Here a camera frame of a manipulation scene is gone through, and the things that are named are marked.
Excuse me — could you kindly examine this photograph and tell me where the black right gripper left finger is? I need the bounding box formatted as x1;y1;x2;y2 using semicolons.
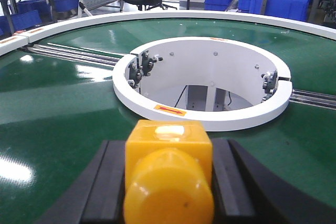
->
35;141;125;223

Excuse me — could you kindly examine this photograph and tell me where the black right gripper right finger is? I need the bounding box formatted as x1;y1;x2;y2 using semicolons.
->
211;138;335;223

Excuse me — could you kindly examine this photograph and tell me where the yellow toy brick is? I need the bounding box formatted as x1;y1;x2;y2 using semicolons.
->
123;120;214;223

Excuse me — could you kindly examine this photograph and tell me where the yellow arrow sticker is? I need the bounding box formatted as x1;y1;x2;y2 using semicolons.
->
154;104;186;116

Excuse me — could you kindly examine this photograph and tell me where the blue crate low right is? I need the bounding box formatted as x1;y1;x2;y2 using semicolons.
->
265;0;309;22

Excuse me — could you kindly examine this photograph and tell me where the white inner ring housing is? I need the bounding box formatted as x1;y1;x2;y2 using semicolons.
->
112;37;292;132

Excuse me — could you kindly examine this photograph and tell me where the right metal rail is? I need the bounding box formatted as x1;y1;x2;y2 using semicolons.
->
289;89;335;110

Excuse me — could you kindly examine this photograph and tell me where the metal rail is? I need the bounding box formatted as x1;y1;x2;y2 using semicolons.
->
23;44;120;68
289;89;335;110

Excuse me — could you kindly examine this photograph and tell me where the left metal rail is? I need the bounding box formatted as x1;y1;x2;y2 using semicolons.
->
23;44;120;68

